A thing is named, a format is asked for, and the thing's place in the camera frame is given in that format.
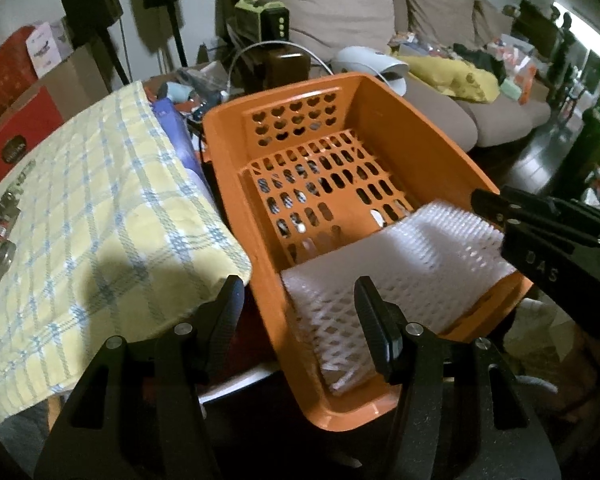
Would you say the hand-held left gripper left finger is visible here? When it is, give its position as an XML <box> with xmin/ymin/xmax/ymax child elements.
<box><xmin>34</xmin><ymin>275</ymin><xmax>246</xmax><ymax>480</ymax></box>

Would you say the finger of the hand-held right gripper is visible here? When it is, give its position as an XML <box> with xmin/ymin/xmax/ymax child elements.
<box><xmin>471</xmin><ymin>186</ymin><xmax>600</xmax><ymax>247</ymax></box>

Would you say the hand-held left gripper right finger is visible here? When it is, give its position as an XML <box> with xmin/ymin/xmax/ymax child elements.
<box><xmin>354</xmin><ymin>276</ymin><xmax>561</xmax><ymax>480</ymax></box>

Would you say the white foam net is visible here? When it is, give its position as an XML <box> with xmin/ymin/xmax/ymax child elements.
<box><xmin>280</xmin><ymin>201</ymin><xmax>518</xmax><ymax>396</ymax></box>

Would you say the orange plastic basket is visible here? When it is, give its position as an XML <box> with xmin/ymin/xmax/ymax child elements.
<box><xmin>202</xmin><ymin>72</ymin><xmax>535</xmax><ymax>431</ymax></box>

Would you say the brown sofa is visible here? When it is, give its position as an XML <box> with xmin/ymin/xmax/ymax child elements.
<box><xmin>215</xmin><ymin>0</ymin><xmax>561</xmax><ymax>148</ymax></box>

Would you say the pile of colourful packages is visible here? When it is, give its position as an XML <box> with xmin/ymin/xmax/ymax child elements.
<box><xmin>390</xmin><ymin>30</ymin><xmax>556</xmax><ymax>106</ymax></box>

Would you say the yellow cloth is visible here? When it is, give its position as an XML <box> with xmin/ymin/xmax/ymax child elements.
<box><xmin>390</xmin><ymin>52</ymin><xmax>498</xmax><ymax>106</ymax></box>

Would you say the yellow plaid tablecloth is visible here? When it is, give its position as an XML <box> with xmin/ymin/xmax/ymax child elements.
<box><xmin>0</xmin><ymin>80</ymin><xmax>253</xmax><ymax>426</ymax></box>

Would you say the purple package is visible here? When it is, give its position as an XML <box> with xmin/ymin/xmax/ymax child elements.
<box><xmin>150</xmin><ymin>97</ymin><xmax>216</xmax><ymax>201</ymax></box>

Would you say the dark wooden cabinet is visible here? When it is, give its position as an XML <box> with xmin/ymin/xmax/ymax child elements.
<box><xmin>510</xmin><ymin>0</ymin><xmax>571</xmax><ymax>56</ymax></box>

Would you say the bright window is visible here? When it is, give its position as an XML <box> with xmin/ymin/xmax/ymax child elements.
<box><xmin>555</xmin><ymin>0</ymin><xmax>600</xmax><ymax>61</ymax></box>

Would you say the white curved device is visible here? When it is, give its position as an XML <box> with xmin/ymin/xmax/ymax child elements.
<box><xmin>332</xmin><ymin>46</ymin><xmax>411</xmax><ymax>96</ymax></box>

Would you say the open cardboard carton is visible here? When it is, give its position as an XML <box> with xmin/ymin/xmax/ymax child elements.
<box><xmin>145</xmin><ymin>62</ymin><xmax>231</xmax><ymax>126</ymax></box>

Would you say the dark brown appliance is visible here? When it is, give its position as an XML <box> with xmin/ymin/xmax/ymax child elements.
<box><xmin>252</xmin><ymin>47</ymin><xmax>311</xmax><ymax>91</ymax></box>

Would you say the red gift box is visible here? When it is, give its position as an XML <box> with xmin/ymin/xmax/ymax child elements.
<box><xmin>0</xmin><ymin>87</ymin><xmax>66</xmax><ymax>186</ymax></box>

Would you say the large cardboard box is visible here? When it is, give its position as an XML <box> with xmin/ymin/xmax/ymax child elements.
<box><xmin>0</xmin><ymin>45</ymin><xmax>113</xmax><ymax>126</ymax></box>

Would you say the large brown sofa cushion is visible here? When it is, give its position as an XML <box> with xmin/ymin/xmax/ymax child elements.
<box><xmin>254</xmin><ymin>0</ymin><xmax>398</xmax><ymax>63</ymax></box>

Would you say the green portable radio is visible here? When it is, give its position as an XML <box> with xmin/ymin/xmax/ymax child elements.
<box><xmin>234</xmin><ymin>0</ymin><xmax>291</xmax><ymax>41</ymax></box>

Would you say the red patterned bag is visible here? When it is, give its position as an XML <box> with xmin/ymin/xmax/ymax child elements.
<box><xmin>0</xmin><ymin>25</ymin><xmax>38</xmax><ymax>111</ymax></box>

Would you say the white cable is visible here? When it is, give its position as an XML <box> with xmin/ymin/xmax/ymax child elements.
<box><xmin>227</xmin><ymin>42</ymin><xmax>341</xmax><ymax>106</ymax></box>

